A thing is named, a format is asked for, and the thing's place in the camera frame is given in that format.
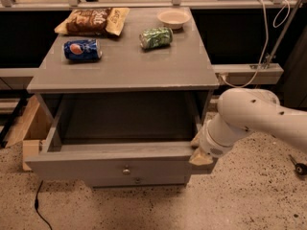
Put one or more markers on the metal railing frame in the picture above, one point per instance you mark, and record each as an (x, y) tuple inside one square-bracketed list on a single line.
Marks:
[(140, 0)]

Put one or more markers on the grey top drawer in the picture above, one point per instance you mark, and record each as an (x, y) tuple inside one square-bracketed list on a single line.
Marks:
[(146, 134)]

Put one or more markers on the grey bottom drawer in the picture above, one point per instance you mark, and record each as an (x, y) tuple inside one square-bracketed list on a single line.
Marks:
[(140, 181)]

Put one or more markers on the grey drawer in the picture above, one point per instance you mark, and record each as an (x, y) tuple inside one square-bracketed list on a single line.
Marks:
[(146, 134), (140, 181)]

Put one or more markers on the black caster wheel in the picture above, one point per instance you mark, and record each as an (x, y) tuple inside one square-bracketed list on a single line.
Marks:
[(300, 168)]

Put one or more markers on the white bowl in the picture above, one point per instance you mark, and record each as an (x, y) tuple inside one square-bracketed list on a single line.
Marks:
[(173, 18)]

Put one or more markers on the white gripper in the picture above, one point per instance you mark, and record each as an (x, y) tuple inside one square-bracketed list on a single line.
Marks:
[(213, 144)]

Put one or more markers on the thin metal pole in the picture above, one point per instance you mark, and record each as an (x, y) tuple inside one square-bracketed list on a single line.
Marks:
[(281, 32)]

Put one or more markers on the grey drawer cabinet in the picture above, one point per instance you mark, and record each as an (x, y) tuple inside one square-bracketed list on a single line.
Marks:
[(125, 67)]

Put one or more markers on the green soda can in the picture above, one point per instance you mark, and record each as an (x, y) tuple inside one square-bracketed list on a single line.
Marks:
[(155, 38)]

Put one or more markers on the blue pepsi can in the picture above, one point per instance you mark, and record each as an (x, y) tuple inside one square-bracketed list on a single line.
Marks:
[(82, 50)]

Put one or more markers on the brown yellow chip bag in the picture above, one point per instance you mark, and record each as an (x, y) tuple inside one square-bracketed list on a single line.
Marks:
[(103, 21)]

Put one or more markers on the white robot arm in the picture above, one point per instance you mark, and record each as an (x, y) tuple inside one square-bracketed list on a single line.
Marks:
[(241, 111)]

